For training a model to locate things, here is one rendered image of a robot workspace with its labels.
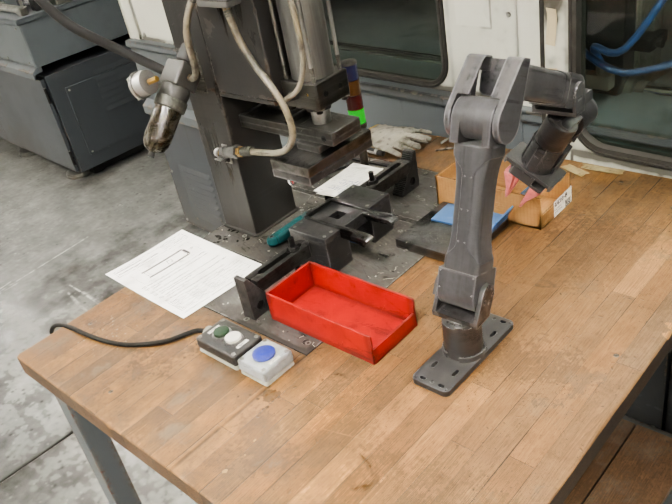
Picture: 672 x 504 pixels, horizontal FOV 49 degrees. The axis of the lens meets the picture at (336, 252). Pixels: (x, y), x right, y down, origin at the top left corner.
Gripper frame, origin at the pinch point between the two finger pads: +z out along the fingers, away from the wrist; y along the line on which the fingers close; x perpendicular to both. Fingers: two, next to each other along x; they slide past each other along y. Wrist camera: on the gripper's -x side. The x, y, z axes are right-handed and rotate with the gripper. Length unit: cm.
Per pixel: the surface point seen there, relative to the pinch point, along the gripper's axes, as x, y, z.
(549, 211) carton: -7.9, -5.9, 4.3
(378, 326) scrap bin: 35.8, 2.6, 11.7
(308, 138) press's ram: 20.8, 35.5, 0.5
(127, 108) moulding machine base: -117, 243, 213
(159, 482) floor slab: 44, 40, 137
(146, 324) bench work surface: 56, 39, 33
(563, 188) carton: -15.9, -4.7, 3.8
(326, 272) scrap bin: 31.6, 17.5, 14.9
